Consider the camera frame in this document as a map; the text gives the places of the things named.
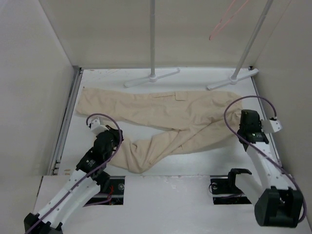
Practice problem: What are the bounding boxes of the beige trousers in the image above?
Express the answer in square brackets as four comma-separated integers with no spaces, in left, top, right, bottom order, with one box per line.
[76,88,243,174]

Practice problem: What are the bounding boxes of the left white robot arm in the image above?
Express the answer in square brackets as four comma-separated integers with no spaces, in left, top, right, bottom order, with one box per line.
[24,126,123,234]

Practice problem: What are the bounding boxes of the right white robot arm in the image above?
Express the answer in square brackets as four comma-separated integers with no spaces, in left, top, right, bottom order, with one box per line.
[226,110,303,228]

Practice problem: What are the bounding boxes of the right white rack stand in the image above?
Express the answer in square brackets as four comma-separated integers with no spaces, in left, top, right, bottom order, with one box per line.
[207,28,258,91]

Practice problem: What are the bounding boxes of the white rack stand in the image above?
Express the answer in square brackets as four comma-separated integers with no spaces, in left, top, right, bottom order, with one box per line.
[124,0,180,88]
[207,28,258,91]

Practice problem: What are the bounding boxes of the left white rack stand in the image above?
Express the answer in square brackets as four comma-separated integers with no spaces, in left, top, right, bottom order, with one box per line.
[124,0,180,88]

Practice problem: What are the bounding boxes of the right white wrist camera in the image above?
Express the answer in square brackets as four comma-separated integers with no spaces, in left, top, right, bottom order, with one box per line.
[260,118,282,134]

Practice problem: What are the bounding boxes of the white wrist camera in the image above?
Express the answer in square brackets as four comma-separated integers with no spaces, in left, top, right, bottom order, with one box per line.
[88,117,108,136]
[260,118,282,134]

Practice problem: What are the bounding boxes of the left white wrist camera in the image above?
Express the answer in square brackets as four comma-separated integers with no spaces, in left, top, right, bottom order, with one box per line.
[88,117,108,136]

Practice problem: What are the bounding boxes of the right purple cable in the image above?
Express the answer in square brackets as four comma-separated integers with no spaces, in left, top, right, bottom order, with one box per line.
[223,95,307,224]

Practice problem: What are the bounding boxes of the purple cable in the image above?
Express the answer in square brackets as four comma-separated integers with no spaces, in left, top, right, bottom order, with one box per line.
[223,95,307,224]
[24,113,124,234]

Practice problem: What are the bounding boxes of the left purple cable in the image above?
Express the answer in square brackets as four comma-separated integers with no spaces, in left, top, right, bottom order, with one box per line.
[24,113,124,234]

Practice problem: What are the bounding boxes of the metal side rail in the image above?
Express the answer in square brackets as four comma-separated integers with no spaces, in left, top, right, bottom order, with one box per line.
[46,66,83,176]

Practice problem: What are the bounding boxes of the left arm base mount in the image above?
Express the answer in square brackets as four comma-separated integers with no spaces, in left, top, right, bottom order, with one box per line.
[84,176,125,207]

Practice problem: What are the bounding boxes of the pink wire hanger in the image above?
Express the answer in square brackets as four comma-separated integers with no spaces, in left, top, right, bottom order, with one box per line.
[209,0,249,41]

